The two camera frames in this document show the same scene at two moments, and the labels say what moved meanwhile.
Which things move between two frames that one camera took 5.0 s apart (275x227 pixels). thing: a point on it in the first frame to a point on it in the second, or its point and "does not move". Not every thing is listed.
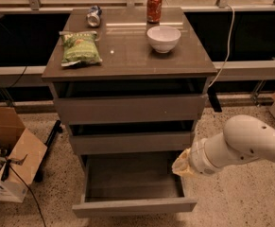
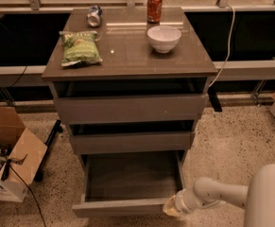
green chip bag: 80,45 does not move
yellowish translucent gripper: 198,161 to 181,200
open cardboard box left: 12,155 does not move
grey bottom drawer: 119,184 does not move
